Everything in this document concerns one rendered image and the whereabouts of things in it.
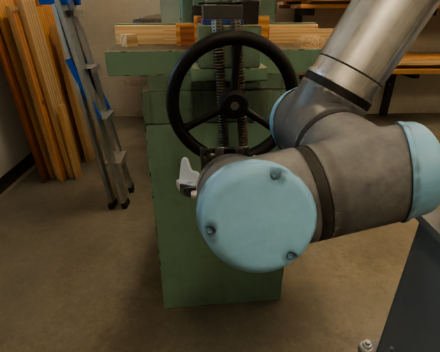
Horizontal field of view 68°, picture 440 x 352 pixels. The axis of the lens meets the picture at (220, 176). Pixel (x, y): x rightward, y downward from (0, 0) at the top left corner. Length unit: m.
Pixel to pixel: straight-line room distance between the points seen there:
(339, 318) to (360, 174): 1.09
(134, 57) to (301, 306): 1.02
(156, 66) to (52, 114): 1.41
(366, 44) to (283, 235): 0.24
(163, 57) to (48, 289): 1.04
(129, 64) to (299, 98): 0.56
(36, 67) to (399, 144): 2.03
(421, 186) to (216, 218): 0.17
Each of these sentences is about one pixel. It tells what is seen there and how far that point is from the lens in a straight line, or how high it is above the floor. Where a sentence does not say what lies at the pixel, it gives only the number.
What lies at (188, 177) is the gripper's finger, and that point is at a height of 0.74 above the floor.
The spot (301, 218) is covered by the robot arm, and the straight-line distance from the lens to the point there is 0.26.
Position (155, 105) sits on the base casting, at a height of 0.76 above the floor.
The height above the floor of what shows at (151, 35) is 0.92.
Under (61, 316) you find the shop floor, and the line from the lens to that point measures 1.41.
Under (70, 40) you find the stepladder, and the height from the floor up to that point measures 0.87.
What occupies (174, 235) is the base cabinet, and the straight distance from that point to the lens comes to 1.09.
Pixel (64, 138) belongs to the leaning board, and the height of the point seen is 0.27.
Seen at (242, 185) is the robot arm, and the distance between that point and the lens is 0.25.
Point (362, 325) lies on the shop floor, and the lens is 1.36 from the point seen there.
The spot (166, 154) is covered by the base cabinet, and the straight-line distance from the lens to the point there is 0.95.
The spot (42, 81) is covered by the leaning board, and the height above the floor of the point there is 0.63.
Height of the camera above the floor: 0.99
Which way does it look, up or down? 27 degrees down
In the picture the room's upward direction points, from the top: straight up
